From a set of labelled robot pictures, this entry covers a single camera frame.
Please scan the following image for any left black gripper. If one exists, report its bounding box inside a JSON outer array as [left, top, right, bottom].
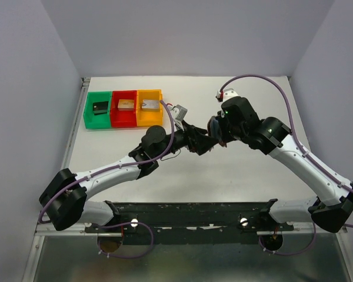
[[154, 120, 219, 160]]

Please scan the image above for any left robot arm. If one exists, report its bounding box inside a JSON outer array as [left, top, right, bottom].
[[39, 123, 218, 232]]

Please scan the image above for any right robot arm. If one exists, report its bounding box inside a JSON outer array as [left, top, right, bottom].
[[210, 96, 353, 233]]

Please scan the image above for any silver card in yellow bin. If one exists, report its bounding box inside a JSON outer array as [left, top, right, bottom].
[[141, 99, 159, 111]]

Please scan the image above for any gold card in red bin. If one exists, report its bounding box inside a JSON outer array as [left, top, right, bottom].
[[117, 99, 135, 110]]

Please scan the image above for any black card in green bin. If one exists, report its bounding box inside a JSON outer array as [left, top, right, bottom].
[[92, 101, 109, 115]]

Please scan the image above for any yellow plastic bin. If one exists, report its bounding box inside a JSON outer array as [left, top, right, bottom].
[[136, 89, 164, 127]]

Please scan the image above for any red plastic bin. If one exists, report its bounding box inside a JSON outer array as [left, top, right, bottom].
[[109, 90, 137, 128]]

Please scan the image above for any green plastic bin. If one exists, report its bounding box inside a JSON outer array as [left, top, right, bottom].
[[83, 91, 112, 129]]

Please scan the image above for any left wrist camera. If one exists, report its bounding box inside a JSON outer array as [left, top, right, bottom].
[[169, 105, 188, 130]]

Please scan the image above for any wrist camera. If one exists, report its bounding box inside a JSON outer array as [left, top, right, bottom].
[[216, 89, 238, 103], [169, 105, 188, 130]]

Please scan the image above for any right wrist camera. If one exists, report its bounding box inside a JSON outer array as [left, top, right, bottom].
[[216, 89, 238, 103]]

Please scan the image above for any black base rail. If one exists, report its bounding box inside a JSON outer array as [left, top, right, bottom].
[[85, 201, 295, 246]]

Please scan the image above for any aluminium frame rail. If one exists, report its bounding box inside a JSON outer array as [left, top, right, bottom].
[[22, 78, 91, 281]]

